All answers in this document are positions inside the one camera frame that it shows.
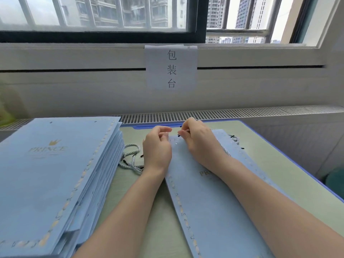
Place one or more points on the person's right hand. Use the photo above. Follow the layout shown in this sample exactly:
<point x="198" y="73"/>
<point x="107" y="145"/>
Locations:
<point x="204" y="143"/>

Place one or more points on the person's left hand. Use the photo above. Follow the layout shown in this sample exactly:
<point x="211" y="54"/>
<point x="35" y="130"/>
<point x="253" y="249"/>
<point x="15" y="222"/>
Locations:
<point x="157" y="153"/>

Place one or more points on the person's left fingers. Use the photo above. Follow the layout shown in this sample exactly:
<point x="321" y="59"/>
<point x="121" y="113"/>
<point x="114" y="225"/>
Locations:
<point x="162" y="129"/>

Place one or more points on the person's right fingers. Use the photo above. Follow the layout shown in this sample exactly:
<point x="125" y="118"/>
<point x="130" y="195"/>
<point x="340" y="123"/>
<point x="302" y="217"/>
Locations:
<point x="188" y="130"/>

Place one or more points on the person's right forearm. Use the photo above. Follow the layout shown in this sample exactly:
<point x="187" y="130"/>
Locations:
<point x="268" y="212"/>

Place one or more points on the person's left forearm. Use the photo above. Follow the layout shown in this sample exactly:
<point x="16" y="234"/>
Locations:
<point x="126" y="212"/>

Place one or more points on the white radiator vent grille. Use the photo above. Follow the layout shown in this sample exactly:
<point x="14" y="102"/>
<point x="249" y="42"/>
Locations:
<point x="242" y="114"/>

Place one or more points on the white paper sign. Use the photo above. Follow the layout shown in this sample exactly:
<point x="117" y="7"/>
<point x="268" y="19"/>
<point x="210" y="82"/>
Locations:
<point x="171" y="67"/>

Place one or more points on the flat blue paper bag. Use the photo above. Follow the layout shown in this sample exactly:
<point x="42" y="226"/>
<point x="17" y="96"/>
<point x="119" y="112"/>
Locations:
<point x="215" y="214"/>

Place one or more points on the stack of blue paper bags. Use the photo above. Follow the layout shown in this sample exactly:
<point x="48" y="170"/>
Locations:
<point x="45" y="180"/>

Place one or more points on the teal round object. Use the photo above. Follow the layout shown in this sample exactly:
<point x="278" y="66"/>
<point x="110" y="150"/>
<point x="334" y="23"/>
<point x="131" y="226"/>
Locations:
<point x="336" y="182"/>

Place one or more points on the black window frame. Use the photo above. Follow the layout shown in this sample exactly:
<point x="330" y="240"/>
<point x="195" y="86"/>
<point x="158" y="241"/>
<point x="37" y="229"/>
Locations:
<point x="107" y="37"/>

